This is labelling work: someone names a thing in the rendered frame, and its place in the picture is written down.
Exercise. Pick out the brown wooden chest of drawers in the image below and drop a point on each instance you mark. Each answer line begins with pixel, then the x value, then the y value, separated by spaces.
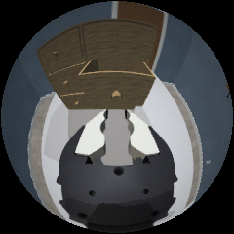
pixel 84 49

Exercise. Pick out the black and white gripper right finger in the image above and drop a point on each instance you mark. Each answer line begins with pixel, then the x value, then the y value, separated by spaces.
pixel 147 144

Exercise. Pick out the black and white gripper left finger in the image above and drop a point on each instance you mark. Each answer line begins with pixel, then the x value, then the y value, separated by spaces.
pixel 86 144

